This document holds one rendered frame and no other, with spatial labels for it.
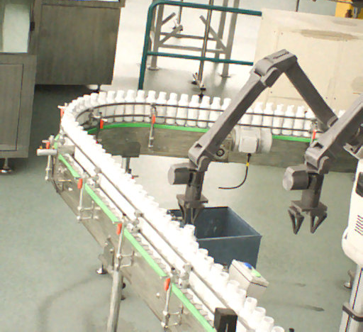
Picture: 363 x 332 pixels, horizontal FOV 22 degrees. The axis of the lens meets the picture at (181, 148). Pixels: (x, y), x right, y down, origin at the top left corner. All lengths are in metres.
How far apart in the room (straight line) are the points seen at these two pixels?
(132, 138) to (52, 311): 1.02
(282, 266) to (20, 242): 1.65
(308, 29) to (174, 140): 2.61
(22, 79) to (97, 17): 2.28
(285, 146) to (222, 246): 1.41
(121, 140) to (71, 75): 3.82
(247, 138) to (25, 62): 2.12
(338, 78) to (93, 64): 2.45
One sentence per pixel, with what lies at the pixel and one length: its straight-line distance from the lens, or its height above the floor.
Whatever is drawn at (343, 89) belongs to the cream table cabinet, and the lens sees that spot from 7.70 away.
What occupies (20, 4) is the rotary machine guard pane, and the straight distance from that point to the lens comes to 6.50.
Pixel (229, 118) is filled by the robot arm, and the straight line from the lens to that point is 3.22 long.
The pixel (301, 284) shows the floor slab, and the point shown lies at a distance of 5.86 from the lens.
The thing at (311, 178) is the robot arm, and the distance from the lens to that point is 2.90.
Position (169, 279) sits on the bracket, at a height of 1.07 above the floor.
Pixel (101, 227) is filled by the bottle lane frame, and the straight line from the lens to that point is 3.98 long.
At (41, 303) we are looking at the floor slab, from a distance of 5.21.
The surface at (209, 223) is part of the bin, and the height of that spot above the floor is 0.87.
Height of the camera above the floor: 2.55
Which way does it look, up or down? 19 degrees down
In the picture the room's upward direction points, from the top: 8 degrees clockwise
